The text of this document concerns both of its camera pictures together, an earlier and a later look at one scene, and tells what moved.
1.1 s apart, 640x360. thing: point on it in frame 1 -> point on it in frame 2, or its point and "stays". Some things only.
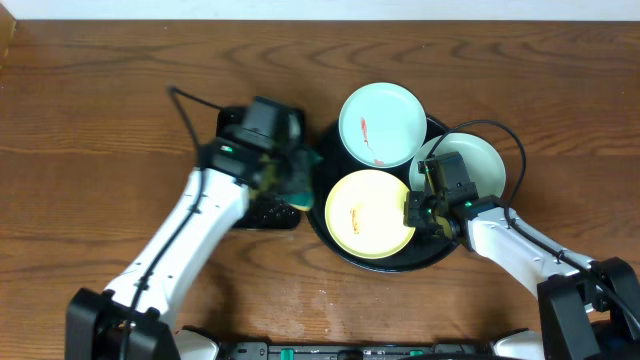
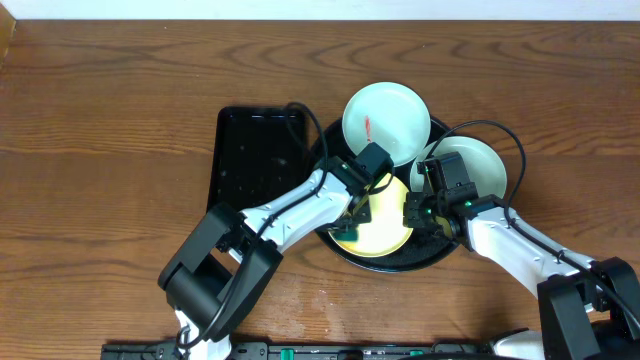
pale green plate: x=482 y=162 stays
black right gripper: x=412 y=218 stays
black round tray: x=330 y=164 stays
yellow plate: x=365 y=214 stays
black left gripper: x=288 y=170 -> x=353 y=215
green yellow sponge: x=299 y=192 -> x=347 y=235
